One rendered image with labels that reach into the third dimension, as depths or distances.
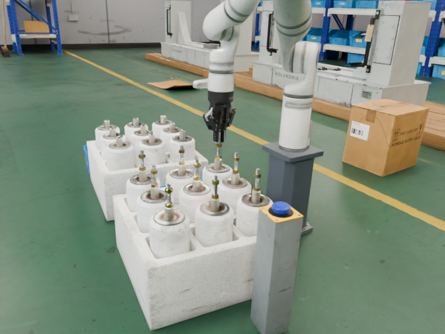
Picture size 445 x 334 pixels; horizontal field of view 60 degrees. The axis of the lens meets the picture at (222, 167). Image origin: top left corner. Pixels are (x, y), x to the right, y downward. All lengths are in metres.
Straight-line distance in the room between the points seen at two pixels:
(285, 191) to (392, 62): 1.77
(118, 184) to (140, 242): 0.45
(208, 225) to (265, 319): 0.25
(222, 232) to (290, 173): 0.38
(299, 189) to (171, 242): 0.53
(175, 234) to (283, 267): 0.25
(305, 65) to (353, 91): 1.81
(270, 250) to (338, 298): 0.35
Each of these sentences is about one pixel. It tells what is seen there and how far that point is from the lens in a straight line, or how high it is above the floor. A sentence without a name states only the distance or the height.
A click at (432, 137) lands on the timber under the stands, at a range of 2.59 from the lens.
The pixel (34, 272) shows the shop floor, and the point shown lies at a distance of 1.26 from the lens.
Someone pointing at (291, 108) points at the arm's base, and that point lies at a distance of 1.21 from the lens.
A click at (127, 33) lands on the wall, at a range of 7.61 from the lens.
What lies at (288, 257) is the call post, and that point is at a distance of 0.87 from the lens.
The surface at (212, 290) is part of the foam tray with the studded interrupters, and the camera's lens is 1.00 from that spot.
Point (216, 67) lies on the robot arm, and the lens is 1.10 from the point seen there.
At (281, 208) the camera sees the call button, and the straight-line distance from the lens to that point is 0.82.
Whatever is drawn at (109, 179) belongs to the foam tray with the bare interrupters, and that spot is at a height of 0.16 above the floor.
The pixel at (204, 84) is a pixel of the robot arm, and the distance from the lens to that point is 1.14.
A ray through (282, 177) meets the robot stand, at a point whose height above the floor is 0.22.
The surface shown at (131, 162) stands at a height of 0.20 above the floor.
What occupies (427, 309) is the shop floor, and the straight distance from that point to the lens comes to 1.21.
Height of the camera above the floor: 0.71
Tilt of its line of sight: 22 degrees down
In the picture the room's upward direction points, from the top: 2 degrees clockwise
